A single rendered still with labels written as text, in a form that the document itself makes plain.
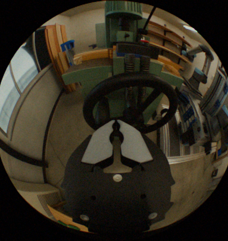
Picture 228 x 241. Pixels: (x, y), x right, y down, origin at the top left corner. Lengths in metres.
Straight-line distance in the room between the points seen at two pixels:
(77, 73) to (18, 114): 1.06
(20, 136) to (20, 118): 0.23
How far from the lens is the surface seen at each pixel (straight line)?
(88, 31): 2.91
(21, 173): 1.33
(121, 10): 0.43
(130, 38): 0.42
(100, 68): 0.33
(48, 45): 1.82
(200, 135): 0.58
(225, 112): 0.66
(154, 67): 0.24
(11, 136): 1.21
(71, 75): 0.37
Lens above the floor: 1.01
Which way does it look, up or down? 60 degrees down
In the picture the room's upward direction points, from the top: 1 degrees counter-clockwise
